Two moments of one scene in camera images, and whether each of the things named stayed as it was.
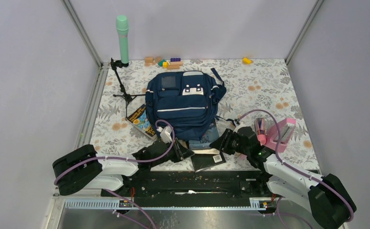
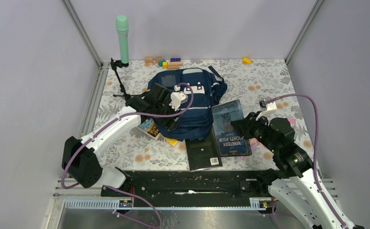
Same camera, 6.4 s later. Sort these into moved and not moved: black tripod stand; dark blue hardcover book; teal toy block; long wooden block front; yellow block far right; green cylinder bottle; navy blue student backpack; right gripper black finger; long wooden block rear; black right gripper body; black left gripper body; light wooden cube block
Moved: black right gripper body; right gripper black finger; black left gripper body; dark blue hardcover book
Not moved: yellow block far right; long wooden block front; black tripod stand; green cylinder bottle; navy blue student backpack; long wooden block rear; teal toy block; light wooden cube block
